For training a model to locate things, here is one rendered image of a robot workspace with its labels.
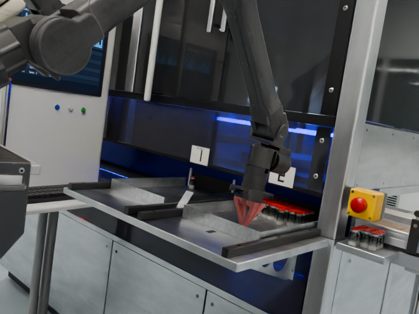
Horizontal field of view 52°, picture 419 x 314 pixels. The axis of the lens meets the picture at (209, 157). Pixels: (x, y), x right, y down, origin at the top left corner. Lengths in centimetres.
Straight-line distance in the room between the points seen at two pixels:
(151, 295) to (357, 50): 114
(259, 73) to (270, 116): 11
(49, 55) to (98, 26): 8
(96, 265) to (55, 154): 57
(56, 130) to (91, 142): 18
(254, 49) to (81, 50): 40
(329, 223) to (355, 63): 43
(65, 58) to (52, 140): 108
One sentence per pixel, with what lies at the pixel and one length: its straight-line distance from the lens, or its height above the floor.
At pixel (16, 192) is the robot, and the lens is 77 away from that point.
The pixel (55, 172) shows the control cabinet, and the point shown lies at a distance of 173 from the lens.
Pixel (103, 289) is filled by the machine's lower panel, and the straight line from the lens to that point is 199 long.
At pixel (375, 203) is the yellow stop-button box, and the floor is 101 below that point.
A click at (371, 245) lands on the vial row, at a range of 120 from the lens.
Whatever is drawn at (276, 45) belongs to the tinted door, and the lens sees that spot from 135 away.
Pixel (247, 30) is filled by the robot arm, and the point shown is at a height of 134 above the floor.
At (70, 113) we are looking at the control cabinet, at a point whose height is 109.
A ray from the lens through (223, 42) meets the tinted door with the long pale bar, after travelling 149.
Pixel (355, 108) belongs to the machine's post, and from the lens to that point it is 119.
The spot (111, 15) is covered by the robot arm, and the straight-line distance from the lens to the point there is 69.
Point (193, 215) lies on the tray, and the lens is 115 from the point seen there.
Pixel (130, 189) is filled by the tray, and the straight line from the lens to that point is 135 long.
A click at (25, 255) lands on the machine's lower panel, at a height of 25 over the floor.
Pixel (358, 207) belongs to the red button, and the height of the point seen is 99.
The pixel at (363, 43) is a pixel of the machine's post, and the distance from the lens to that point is 121.
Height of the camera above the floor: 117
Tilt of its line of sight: 6 degrees down
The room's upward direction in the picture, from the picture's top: 8 degrees clockwise
